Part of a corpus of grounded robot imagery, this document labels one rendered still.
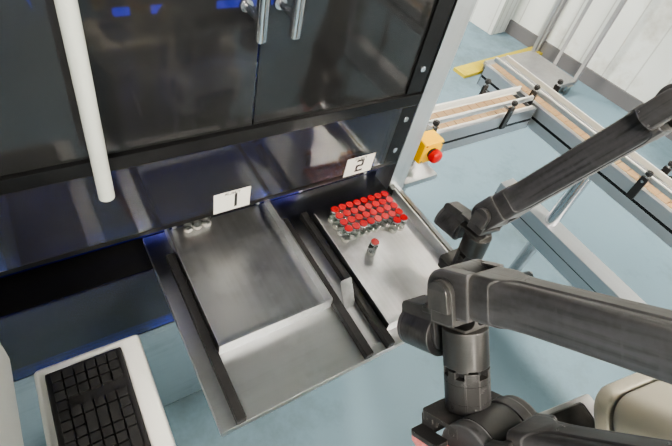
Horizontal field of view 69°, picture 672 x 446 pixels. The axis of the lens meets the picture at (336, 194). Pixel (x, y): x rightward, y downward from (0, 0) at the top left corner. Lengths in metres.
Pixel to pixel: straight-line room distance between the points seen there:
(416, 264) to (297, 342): 0.37
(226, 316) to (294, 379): 0.19
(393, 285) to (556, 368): 1.36
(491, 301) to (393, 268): 0.67
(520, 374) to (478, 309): 1.75
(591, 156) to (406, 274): 0.51
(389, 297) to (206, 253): 0.44
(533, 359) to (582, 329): 1.87
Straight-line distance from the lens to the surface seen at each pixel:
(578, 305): 0.52
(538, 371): 2.38
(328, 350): 1.07
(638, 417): 0.68
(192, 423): 1.93
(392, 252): 1.25
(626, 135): 0.93
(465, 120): 1.70
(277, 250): 1.18
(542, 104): 1.98
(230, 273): 1.14
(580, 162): 0.95
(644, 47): 4.43
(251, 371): 1.03
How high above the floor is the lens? 1.82
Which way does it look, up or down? 44 degrees down
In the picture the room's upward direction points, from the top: 15 degrees clockwise
